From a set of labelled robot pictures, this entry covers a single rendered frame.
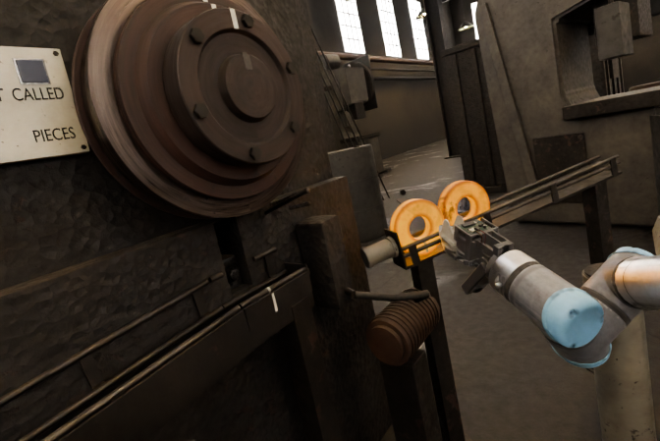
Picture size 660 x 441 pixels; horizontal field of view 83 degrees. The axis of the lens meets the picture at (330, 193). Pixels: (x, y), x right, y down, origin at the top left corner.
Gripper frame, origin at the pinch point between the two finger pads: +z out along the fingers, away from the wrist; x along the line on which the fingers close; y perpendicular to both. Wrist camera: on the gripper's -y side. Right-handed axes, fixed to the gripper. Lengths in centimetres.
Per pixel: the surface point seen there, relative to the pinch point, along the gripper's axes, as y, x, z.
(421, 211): -0.7, -1.4, 12.1
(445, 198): 0.8, -9.4, 12.8
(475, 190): 1.0, -19.5, 12.6
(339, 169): -77, -55, 236
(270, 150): 28.5, 37.9, 1.7
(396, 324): -19.3, 16.3, -4.6
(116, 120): 39, 61, -1
